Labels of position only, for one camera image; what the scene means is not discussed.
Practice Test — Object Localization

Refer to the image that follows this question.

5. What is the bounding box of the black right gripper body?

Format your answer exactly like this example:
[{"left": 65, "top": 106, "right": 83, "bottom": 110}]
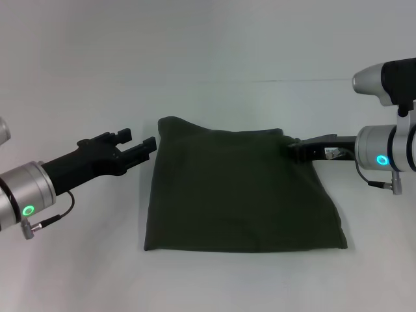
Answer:
[{"left": 300, "top": 133, "right": 358, "bottom": 164}]

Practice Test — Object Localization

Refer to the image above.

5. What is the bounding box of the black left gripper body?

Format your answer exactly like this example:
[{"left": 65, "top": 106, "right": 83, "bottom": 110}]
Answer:
[{"left": 42, "top": 131, "right": 128, "bottom": 198}]

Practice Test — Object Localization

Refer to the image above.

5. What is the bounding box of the dark green FREE t-shirt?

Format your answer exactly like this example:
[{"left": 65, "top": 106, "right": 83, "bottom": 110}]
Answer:
[{"left": 143, "top": 116, "right": 349, "bottom": 252}]

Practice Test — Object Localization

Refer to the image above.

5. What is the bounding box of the left arm cable with plug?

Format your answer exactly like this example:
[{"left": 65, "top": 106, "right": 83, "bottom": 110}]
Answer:
[{"left": 21, "top": 190, "right": 77, "bottom": 241}]

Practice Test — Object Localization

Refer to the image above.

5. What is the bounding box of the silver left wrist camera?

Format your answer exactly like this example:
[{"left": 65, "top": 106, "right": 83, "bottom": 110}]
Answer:
[{"left": 0, "top": 116, "right": 12, "bottom": 144}]

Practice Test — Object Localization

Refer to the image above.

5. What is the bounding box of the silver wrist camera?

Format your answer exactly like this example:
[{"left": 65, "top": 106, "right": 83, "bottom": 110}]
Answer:
[
  {"left": 0, "top": 116, "right": 12, "bottom": 144},
  {"left": 352, "top": 57, "right": 416, "bottom": 131}
]

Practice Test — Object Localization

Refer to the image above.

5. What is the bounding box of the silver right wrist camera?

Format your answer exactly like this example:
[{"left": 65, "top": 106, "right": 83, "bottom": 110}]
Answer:
[{"left": 352, "top": 57, "right": 416, "bottom": 131}]

